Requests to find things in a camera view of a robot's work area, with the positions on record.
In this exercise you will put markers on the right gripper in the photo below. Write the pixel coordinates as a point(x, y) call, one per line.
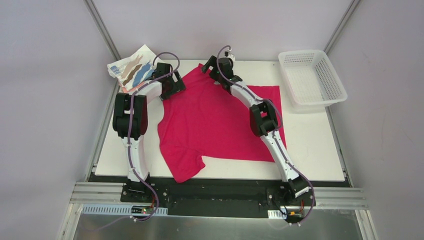
point(208, 66)

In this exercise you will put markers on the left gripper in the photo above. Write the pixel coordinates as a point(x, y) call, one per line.
point(177, 83)

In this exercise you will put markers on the magenta t shirt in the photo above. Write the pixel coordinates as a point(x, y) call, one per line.
point(205, 120)

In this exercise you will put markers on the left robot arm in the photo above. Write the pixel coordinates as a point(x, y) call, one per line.
point(130, 119)

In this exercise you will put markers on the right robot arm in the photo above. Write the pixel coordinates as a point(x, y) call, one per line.
point(264, 118)

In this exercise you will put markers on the pink folded shirt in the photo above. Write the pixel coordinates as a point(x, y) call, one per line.
point(128, 89)

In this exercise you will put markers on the white plastic basket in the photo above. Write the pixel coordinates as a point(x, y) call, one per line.
point(311, 80)

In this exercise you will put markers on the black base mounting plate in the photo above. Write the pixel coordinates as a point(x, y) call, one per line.
point(222, 198)

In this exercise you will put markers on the left aluminium frame post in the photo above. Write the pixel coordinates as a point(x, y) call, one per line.
point(101, 26)

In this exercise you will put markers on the aluminium frame post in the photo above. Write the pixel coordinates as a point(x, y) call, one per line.
point(341, 25)
point(101, 26)

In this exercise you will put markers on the aluminium front rail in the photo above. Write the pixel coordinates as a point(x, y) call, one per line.
point(96, 193)

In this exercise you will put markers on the left white cable duct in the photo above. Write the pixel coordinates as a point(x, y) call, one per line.
point(117, 209)

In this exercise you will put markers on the white cable duct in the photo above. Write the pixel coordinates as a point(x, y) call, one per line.
point(277, 214)
point(117, 209)

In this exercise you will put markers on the right white cable duct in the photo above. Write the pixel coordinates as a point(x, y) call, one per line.
point(277, 214)

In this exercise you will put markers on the right aluminium frame post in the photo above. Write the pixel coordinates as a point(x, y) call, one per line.
point(341, 25)

